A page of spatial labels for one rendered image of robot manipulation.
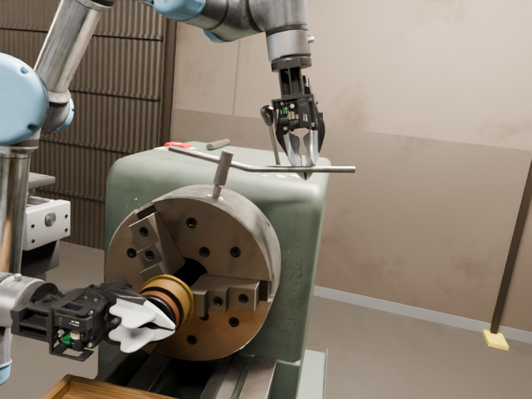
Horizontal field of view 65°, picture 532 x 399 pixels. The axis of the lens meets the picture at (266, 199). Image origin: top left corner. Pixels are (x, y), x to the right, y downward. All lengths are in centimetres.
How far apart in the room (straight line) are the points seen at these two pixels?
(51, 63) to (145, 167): 36
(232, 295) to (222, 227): 12
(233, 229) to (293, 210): 18
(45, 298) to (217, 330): 29
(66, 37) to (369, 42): 232
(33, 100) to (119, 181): 37
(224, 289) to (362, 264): 260
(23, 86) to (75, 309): 30
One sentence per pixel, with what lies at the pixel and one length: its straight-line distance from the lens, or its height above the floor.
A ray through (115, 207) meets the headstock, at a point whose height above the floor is 115.
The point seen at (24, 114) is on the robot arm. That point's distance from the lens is 64.
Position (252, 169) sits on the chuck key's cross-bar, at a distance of 75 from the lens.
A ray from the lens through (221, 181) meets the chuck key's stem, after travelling 75.
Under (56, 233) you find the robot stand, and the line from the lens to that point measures 115.
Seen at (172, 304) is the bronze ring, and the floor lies 111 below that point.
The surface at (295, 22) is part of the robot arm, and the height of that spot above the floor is 154.
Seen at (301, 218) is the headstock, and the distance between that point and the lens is 86.
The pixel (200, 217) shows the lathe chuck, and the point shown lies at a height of 120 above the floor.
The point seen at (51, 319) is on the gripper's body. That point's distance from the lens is 64.
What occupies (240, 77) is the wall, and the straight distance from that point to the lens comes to 329.
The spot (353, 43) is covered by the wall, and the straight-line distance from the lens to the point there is 314.
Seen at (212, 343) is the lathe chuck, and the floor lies 97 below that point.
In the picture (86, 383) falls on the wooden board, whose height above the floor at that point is 90.
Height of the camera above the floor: 140
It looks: 13 degrees down
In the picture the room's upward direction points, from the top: 6 degrees clockwise
